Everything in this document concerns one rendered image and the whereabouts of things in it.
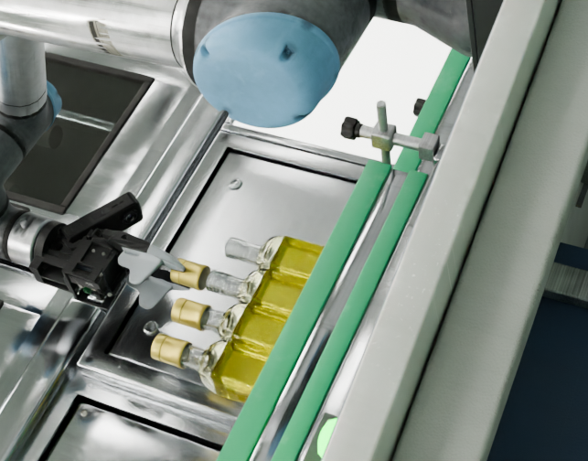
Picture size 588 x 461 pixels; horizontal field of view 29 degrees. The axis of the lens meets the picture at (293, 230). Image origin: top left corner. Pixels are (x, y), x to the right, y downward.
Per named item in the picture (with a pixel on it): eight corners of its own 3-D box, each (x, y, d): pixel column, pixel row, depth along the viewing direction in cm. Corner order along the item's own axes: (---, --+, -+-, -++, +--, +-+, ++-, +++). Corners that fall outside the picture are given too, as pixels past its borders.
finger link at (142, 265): (168, 298, 150) (112, 285, 154) (189, 263, 153) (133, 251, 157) (160, 284, 147) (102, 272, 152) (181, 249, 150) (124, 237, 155)
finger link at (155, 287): (176, 326, 155) (116, 301, 157) (196, 291, 158) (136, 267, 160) (175, 314, 153) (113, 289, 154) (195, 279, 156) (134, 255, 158)
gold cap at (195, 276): (212, 275, 155) (184, 267, 157) (208, 260, 153) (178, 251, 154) (201, 296, 154) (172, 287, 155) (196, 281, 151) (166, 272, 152)
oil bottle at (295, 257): (419, 294, 151) (272, 251, 158) (417, 269, 146) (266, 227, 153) (403, 327, 148) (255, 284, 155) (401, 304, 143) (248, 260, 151)
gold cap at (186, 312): (215, 315, 151) (186, 305, 153) (209, 300, 148) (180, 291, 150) (202, 337, 149) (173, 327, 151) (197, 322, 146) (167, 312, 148)
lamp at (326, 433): (358, 436, 117) (331, 427, 118) (355, 415, 114) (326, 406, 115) (341, 475, 115) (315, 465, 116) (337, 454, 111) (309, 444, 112)
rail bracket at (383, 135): (443, 195, 151) (355, 173, 155) (439, 106, 138) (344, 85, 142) (434, 211, 150) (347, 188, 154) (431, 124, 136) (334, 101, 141)
